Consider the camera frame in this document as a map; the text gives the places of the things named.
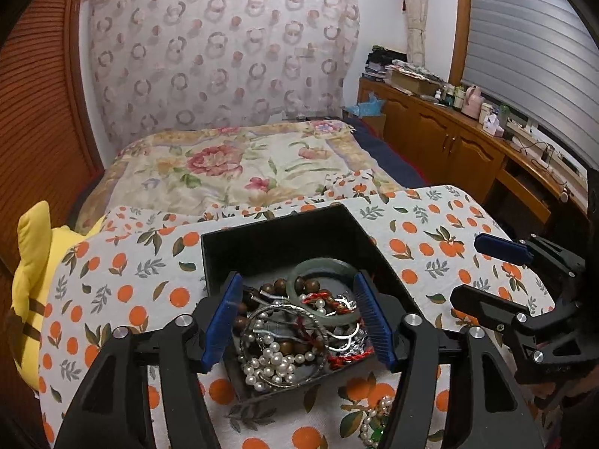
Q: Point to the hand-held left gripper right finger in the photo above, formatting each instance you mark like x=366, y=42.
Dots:
x=369, y=318

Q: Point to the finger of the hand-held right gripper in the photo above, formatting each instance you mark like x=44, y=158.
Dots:
x=503, y=248
x=482, y=304

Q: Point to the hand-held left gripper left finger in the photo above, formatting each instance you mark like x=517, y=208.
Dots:
x=224, y=322

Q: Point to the silver bangle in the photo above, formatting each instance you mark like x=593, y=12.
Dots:
x=262, y=312

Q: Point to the green jade bangle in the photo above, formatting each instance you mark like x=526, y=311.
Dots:
x=323, y=265

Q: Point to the black cardboard box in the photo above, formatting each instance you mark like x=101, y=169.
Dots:
x=281, y=243

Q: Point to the orange fruit print cloth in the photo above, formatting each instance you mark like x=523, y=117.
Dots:
x=140, y=280

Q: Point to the pink tissue box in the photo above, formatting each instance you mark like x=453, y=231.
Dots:
x=491, y=124

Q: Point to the wooden cabinet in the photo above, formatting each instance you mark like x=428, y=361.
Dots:
x=444, y=135

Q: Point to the navy bedsheet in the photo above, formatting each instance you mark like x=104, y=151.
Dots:
x=388, y=154

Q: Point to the pink thermos bottle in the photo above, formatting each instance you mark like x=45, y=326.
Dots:
x=472, y=100

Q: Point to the floral blanket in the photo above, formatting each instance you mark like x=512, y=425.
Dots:
x=224, y=168

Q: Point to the blue plastic bag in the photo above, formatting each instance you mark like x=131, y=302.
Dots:
x=369, y=107

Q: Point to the yellow plush toy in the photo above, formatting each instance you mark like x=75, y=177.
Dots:
x=37, y=266

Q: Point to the patterned cloth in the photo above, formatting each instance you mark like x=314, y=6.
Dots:
x=416, y=69

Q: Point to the grey window blind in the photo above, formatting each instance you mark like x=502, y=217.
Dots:
x=524, y=46

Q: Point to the stack of folded clothes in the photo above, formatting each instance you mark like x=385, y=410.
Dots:
x=381, y=63

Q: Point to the cream window curtain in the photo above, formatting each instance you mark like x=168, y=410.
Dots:
x=416, y=9

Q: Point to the wooden louvered wardrobe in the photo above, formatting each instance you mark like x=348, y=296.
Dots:
x=42, y=103

